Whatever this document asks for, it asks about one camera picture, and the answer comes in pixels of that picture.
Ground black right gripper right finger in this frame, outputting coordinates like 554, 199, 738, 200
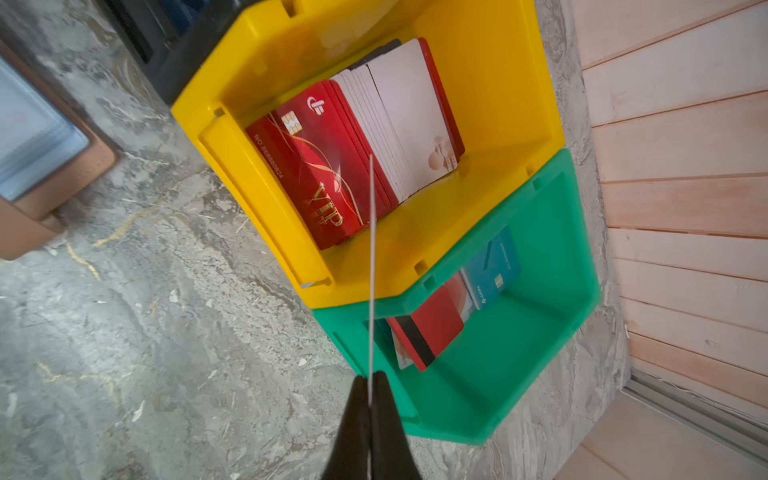
369, 371, 422, 480

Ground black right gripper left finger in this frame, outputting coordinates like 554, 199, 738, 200
321, 376, 371, 480

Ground red credit card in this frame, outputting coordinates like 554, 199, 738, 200
367, 153, 377, 408

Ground tan leather card holder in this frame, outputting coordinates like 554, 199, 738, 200
1, 44, 117, 260

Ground red card in green bin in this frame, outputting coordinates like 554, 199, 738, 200
387, 274, 475, 372

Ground teal card in green bin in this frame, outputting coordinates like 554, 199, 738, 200
459, 228, 521, 310

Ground red VIP card stack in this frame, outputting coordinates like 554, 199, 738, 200
245, 37, 466, 252

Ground white card stack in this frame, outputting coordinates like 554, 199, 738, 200
331, 38, 464, 204

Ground green plastic bin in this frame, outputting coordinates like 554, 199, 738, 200
314, 149, 601, 445

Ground yellow plastic bin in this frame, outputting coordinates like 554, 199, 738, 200
172, 1, 565, 309

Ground black plastic bin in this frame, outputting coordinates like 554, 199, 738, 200
97, 0, 254, 106

